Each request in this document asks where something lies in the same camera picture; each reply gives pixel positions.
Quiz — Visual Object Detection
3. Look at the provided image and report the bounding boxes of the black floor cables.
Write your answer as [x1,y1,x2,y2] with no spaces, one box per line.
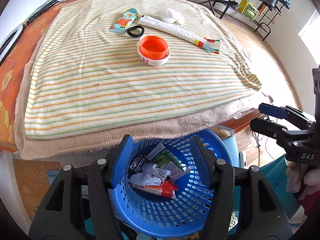
[249,114,276,167]

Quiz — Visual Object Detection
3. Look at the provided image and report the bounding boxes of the crumpled white tissue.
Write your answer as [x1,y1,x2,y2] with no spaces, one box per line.
[155,7,185,25]

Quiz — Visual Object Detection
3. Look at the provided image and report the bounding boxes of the flat colourful paper wrapper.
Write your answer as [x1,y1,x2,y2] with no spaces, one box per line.
[138,15,220,54]

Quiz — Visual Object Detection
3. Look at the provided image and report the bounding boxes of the white plastic bag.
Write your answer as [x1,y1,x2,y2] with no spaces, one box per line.
[129,163,171,186]

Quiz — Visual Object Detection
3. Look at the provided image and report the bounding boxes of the green white wipes pack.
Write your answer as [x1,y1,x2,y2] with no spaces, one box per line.
[146,143,191,181]

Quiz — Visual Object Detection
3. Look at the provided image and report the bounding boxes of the beige blanket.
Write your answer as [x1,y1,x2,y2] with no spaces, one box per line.
[15,0,273,161]

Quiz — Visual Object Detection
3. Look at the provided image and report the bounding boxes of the orange white tape roll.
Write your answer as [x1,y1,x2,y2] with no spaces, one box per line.
[137,35,171,67]

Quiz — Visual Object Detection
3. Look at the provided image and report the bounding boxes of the blue plastic basket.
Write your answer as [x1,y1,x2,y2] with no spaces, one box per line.
[108,128,235,239]

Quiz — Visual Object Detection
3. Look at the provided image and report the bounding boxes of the striped yellow towel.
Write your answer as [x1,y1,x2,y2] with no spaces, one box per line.
[24,0,263,140]

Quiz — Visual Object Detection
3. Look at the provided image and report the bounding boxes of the yellow green box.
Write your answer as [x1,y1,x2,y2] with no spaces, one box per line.
[237,0,259,21]

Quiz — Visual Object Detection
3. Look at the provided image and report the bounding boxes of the black hair tie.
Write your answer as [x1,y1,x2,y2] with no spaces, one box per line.
[126,25,145,39]

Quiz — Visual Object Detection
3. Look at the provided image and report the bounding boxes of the red snack box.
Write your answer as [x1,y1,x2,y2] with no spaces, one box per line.
[131,180,178,199]

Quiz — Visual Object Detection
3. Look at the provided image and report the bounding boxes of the black clothes rack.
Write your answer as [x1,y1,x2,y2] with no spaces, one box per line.
[223,0,291,41]

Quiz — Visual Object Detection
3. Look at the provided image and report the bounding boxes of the orange floral mattress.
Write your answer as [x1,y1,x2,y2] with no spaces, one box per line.
[0,0,263,156]

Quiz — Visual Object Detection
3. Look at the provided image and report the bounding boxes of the brown snickers wrapper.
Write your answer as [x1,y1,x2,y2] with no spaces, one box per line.
[130,155,150,173]

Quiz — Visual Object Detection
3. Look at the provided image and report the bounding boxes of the teal orange-print tube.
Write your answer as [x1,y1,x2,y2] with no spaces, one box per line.
[108,8,139,34]

